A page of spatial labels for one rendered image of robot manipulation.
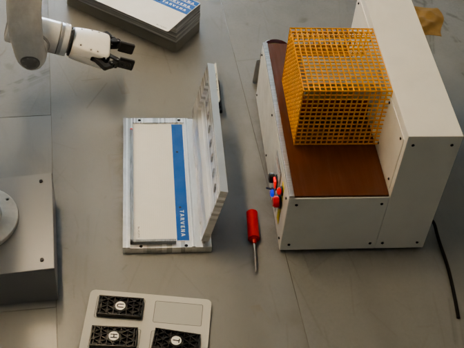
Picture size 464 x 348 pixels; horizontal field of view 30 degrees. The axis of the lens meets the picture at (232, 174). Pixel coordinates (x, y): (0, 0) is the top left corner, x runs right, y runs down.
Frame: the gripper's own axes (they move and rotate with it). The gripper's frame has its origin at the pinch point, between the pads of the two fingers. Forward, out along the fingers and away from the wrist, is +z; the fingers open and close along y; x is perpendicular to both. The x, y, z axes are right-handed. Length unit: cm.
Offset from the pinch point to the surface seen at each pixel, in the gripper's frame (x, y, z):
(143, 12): -2.7, -26.1, 5.3
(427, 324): 4, 75, 69
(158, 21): -1.5, -21.9, 9.4
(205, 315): -9, 72, 21
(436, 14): 16, -41, 97
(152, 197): -11.1, 38.2, 10.1
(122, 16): -10.1, -31.8, 1.2
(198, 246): -8, 54, 20
